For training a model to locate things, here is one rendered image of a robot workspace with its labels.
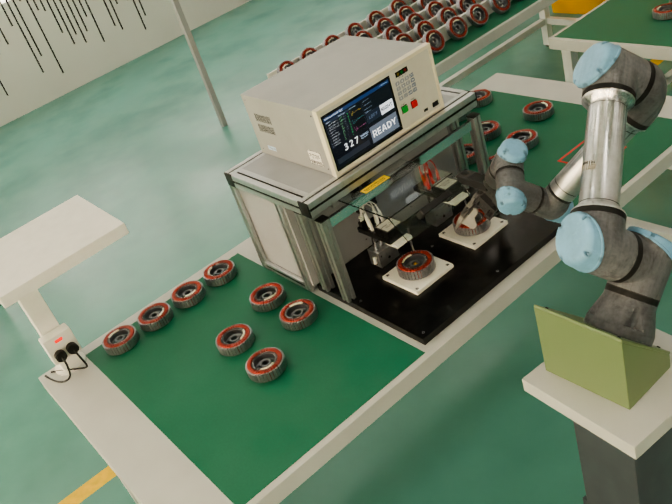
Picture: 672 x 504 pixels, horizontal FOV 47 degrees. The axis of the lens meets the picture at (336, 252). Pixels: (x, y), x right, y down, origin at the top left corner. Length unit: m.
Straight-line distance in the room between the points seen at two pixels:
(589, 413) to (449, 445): 1.08
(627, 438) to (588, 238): 0.43
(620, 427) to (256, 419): 0.88
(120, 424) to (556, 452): 1.40
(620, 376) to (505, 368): 1.32
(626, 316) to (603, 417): 0.23
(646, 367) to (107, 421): 1.41
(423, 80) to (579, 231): 0.83
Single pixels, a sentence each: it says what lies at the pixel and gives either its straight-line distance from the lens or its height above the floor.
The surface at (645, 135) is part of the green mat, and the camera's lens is 2.81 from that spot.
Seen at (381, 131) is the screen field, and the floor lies 1.16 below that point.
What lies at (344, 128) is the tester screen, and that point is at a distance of 2.15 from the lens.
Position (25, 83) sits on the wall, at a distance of 8.33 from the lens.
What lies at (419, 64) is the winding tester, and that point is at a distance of 2.31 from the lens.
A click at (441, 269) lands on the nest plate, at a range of 2.26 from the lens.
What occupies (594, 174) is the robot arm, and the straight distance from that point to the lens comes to 1.77.
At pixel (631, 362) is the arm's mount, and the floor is 0.87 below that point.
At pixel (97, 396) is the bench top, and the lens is 2.42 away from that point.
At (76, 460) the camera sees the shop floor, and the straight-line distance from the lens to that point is 3.51.
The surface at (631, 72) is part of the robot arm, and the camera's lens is 1.89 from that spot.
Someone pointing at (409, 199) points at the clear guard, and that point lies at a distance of 2.07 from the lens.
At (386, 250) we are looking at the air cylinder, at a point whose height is 0.82.
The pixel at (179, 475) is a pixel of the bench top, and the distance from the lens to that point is 2.03.
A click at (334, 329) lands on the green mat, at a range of 2.22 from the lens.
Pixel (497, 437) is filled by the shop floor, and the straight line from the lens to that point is 2.82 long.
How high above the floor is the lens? 2.09
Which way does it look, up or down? 32 degrees down
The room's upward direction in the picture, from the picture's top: 19 degrees counter-clockwise
